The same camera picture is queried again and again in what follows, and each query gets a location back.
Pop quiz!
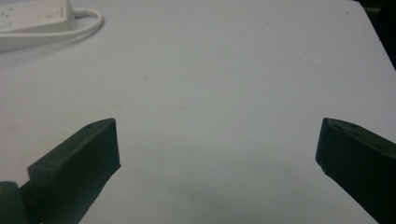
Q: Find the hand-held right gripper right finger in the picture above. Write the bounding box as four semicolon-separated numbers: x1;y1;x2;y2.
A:
315;117;396;224

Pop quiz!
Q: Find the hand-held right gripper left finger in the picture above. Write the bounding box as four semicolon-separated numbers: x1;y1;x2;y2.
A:
19;118;121;224

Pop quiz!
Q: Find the white power strip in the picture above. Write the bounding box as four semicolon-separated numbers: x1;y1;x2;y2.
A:
0;0;78;35

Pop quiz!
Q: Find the white power cable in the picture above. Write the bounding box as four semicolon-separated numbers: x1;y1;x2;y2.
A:
0;7;105;53

